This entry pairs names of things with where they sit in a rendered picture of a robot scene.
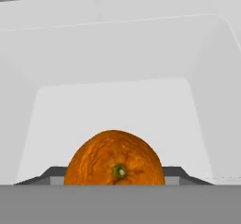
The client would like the white plastic tupperware container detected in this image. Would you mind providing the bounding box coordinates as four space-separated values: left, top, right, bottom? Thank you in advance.
0 0 241 186

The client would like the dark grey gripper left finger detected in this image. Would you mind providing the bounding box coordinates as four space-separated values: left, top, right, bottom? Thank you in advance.
13 166 69 186

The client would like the orange tangerine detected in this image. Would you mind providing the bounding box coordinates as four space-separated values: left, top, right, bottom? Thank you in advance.
63 129 167 186

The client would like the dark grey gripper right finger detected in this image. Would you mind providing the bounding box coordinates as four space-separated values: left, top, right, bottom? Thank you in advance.
161 166 216 186

